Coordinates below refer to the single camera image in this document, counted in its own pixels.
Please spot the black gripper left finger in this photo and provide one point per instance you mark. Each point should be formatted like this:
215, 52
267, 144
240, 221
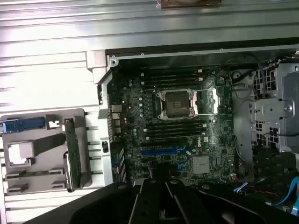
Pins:
112, 205

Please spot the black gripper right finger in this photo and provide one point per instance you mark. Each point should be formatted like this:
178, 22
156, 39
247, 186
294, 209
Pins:
222, 210

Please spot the silver chipset heatsink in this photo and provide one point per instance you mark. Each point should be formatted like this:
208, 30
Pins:
201, 164

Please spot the black case lock latch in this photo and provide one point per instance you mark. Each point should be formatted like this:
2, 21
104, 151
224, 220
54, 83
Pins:
105, 147

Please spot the green motherboard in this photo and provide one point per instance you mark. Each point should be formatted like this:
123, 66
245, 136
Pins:
222, 140

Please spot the black expansion slot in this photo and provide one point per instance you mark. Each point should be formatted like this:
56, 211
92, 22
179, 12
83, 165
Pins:
163, 144

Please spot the grey and black PC case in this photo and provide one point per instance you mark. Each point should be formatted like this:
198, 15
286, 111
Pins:
243, 130

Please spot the black RAM slot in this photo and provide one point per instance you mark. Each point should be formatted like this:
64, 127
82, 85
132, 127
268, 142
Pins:
175, 125
175, 138
170, 75
175, 130
170, 83
175, 134
170, 70
170, 79

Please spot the thin metal locking lever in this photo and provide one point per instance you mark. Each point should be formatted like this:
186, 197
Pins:
205, 89
208, 114

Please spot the silver CPU chip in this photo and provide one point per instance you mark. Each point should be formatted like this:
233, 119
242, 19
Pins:
15, 154

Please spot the metal socket cover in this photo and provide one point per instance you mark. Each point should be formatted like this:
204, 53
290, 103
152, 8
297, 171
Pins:
216, 100

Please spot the silver disk bay cage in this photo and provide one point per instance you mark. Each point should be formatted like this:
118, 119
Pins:
268, 109

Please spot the CPU socket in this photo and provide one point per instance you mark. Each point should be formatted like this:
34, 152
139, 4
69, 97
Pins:
175, 103

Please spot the hard disk with blue caddy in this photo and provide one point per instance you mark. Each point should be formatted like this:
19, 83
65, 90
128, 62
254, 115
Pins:
23, 124

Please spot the round coin cell battery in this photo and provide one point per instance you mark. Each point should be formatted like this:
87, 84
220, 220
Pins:
219, 80

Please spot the brown flat object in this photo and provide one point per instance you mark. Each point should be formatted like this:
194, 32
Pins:
190, 3

